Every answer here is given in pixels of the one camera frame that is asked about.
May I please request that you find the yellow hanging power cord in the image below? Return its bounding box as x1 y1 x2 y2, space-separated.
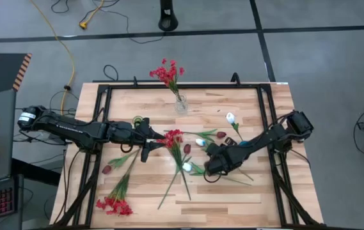
29 0 76 116

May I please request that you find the yellow cord with plug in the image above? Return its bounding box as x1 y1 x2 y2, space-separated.
78 0 106 31

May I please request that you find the clear glass vase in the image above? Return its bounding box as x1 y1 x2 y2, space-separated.
174 93 189 115

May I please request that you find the black cable loop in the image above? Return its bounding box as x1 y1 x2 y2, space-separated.
103 64 120 82

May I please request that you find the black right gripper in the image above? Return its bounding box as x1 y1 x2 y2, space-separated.
204 142 246 176

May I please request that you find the black aluminium table frame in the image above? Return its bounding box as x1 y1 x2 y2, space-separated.
51 72 326 230

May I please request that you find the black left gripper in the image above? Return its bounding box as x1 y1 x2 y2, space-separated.
106 117 166 163

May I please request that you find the black pole stand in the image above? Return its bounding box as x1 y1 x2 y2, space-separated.
157 0 180 33

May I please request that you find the red artificial flower bunch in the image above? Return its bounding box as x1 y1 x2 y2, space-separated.
95 148 143 217
148 57 186 102
156 128 185 211

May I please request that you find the white artificial tulip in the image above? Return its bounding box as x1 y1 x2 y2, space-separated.
225 112 245 143
195 137 255 182
182 162 253 187

